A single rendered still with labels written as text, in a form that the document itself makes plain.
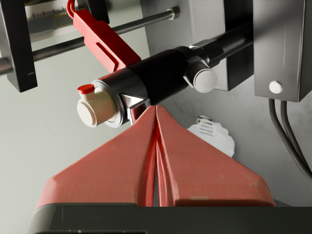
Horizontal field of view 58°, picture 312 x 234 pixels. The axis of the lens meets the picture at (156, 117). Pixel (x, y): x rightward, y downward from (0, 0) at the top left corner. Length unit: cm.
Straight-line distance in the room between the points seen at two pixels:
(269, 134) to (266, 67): 23
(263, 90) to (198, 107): 27
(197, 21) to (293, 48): 9
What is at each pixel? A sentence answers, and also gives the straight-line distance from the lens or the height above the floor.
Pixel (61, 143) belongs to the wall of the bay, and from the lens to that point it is 48.
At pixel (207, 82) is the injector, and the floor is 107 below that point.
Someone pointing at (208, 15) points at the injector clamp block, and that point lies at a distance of 26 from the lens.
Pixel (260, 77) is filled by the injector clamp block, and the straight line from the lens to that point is 25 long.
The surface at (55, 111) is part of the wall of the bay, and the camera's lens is 46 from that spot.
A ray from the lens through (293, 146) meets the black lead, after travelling 24.
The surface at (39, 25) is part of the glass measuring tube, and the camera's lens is 40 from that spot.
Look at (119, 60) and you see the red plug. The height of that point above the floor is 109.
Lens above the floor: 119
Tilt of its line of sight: 36 degrees down
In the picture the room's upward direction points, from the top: 121 degrees counter-clockwise
